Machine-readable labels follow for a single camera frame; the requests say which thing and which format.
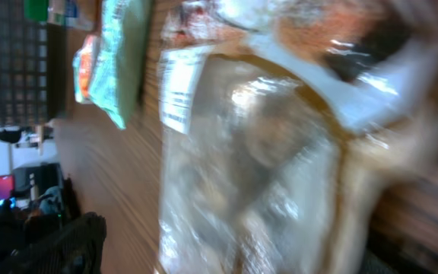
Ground beige brown snack bag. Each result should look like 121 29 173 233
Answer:
155 1 438 273

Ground orange tissue pack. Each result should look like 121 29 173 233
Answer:
73 35 100 103

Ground green lid white jar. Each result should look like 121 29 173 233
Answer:
24 0 66 26

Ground grey plastic mesh basket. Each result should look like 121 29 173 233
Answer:
0 0 67 127

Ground teal wet wipes pack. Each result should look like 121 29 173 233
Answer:
90 0 153 130

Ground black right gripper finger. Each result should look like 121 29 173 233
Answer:
0 212 106 274

